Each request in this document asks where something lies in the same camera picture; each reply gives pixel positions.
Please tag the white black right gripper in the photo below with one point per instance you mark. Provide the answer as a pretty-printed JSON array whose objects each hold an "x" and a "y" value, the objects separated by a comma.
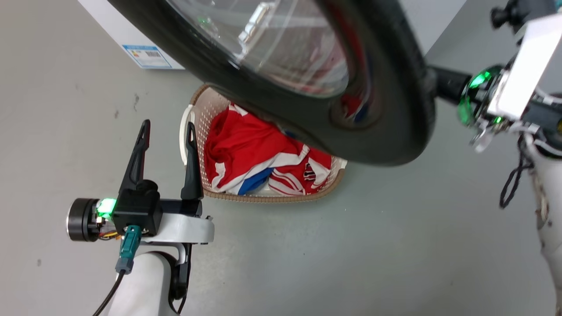
[{"x": 522, "y": 74}]

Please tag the black round washing machine door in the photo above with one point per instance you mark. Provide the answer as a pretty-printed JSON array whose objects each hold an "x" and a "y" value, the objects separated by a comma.
[{"x": 395, "y": 109}]

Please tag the beige perforated laundry basket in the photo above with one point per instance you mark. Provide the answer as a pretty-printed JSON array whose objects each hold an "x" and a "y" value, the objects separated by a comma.
[{"x": 206, "y": 109}]

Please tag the red white blue garment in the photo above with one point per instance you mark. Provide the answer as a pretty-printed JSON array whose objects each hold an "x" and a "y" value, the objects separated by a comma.
[{"x": 241, "y": 145}]

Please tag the white washing machine body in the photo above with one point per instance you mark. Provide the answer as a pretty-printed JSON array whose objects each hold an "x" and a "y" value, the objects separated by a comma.
[{"x": 112, "y": 26}]

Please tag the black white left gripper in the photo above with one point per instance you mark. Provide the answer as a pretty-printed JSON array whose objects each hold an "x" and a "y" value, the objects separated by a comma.
[{"x": 136, "y": 210}]

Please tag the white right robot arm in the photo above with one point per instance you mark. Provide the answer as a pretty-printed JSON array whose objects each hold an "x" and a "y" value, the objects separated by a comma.
[{"x": 549, "y": 210}]

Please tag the blue white energy label sticker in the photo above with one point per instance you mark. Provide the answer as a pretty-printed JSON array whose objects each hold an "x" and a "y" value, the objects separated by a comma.
[{"x": 147, "y": 56}]

